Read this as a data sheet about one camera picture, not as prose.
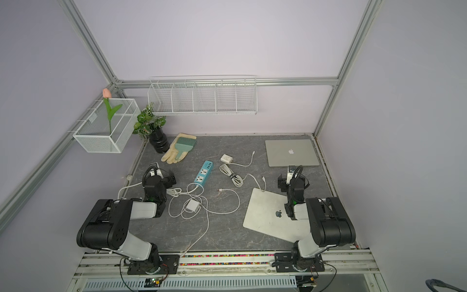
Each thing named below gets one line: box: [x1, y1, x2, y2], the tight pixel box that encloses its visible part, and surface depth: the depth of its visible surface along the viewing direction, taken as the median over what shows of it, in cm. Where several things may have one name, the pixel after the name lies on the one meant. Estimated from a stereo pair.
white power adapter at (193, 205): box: [186, 198, 201, 213], surface depth 90 cm
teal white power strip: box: [193, 160, 215, 187], surface depth 102 cm
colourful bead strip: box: [179, 253, 276, 266], surface depth 77 cm
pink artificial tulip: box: [102, 87, 123, 135], surface depth 86 cm
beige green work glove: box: [161, 132, 198, 165], surface depth 117 cm
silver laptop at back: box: [265, 138, 320, 167], surface depth 118 cm
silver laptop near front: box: [242, 187, 311, 243], surface depth 86 cm
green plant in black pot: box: [132, 105, 170, 154], surface depth 96 cm
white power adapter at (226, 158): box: [220, 153, 233, 164], surface depth 109 cm
